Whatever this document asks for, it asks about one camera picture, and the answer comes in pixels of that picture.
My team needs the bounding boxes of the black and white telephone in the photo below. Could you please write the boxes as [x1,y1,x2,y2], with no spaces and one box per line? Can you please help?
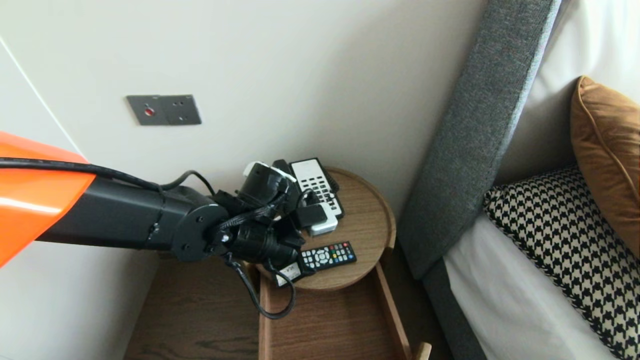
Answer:
[272,158,346,221]

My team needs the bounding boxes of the brown velvet cushion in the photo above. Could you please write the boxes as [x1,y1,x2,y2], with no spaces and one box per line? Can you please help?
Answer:
[570,75,640,261]

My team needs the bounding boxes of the black white houndstooth pillow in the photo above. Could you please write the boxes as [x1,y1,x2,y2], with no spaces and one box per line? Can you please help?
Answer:
[482,165,640,360]

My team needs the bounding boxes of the white bed sheet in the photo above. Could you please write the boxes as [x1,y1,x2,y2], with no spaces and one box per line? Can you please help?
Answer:
[442,212,618,360]

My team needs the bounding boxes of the large white pillow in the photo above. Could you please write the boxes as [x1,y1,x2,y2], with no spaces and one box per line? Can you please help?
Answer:
[495,0,640,186]

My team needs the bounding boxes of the round wooden bedside table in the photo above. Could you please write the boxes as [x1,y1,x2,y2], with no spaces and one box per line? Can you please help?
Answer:
[235,166,397,293]

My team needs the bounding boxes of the grey fabric headboard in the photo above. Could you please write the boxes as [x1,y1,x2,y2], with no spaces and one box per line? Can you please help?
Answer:
[397,0,563,281]

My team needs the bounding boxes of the grey switch plate red dot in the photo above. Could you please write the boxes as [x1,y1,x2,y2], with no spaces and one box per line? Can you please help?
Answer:
[126,95,165,126]

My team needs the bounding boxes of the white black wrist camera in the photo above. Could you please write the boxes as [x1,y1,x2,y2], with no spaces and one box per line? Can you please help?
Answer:
[292,202,339,237]

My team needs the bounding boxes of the black TV remote control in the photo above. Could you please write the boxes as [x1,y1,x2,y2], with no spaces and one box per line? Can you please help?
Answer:
[300,241,358,273]

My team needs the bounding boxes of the wooden table drawer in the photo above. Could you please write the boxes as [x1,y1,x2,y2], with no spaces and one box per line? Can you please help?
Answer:
[257,260,432,360]

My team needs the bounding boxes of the plain grey wall switch plate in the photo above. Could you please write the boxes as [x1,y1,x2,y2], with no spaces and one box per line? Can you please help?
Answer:
[160,94,202,125]

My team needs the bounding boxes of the grey fabric bed frame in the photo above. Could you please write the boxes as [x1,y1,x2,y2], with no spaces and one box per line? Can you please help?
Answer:
[422,260,488,360]

